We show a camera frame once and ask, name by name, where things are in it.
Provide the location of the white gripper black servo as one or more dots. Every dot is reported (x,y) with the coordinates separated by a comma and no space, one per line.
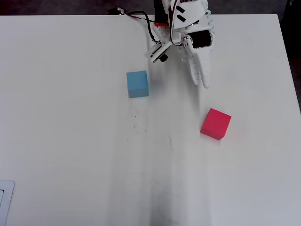
(201,42)

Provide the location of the blue foam cube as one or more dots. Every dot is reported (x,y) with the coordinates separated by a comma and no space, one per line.
(137,82)

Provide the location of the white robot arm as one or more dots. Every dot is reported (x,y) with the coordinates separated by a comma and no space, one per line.
(188,11)

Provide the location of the red foam cube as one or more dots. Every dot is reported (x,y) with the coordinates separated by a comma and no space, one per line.
(216,122)

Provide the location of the small controller circuit board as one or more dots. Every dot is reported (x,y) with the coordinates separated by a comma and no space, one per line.
(117,10)

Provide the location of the silver laptop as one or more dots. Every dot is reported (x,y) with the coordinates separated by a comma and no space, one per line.
(6,200)

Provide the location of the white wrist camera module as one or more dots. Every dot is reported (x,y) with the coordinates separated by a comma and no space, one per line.
(157,51)

